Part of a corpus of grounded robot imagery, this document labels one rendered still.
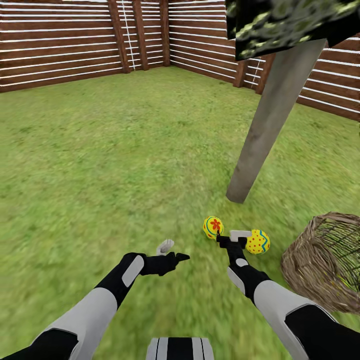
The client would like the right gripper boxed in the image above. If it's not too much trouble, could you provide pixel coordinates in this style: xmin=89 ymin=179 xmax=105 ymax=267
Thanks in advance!
xmin=216 ymin=233 xmax=247 ymax=252

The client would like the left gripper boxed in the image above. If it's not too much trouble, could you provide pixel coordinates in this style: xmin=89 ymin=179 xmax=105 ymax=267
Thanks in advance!
xmin=154 ymin=251 xmax=190 ymax=276

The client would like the easter egg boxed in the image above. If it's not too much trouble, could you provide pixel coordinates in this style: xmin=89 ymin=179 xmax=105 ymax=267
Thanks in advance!
xmin=202 ymin=216 xmax=225 ymax=241
xmin=245 ymin=229 xmax=271 ymax=255

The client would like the wicker basket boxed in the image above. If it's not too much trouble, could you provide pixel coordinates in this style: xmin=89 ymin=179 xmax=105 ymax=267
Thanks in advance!
xmin=280 ymin=212 xmax=360 ymax=316

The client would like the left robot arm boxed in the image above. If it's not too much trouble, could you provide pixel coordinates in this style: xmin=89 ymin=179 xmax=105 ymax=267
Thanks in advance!
xmin=0 ymin=239 xmax=190 ymax=360

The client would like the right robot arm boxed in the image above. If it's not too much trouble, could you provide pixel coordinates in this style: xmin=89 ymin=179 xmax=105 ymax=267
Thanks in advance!
xmin=216 ymin=230 xmax=360 ymax=360

